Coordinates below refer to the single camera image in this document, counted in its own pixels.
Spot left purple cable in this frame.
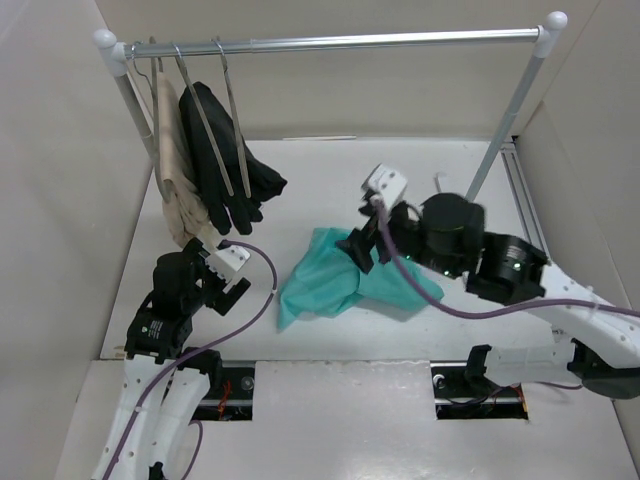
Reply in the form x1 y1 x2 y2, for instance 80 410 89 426
99 239 279 480

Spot beige hanging garment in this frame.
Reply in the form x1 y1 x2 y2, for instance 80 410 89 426
157 72 209 247

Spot metal hanger with beige garment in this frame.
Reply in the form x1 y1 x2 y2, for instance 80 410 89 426
131 41 169 203

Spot metal clothes hanger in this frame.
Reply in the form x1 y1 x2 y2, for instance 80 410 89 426
213 37 252 199

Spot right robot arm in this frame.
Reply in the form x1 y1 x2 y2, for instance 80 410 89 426
336 193 639 400

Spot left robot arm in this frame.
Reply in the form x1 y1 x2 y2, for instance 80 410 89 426
92 239 251 479

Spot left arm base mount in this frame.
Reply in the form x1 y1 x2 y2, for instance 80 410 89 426
193 362 255 422

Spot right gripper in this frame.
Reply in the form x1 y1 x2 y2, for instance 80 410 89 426
334 196 462 279

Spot black hanging garment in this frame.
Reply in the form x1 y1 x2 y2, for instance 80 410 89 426
179 82 287 235

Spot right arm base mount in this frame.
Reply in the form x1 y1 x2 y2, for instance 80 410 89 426
430 345 529 421

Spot white and chrome clothes rack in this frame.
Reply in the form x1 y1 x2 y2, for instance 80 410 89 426
92 11 568 201

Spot teal t shirt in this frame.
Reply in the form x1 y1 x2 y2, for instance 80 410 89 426
277 227 428 331

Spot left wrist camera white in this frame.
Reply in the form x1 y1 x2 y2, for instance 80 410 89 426
205 244 251 293

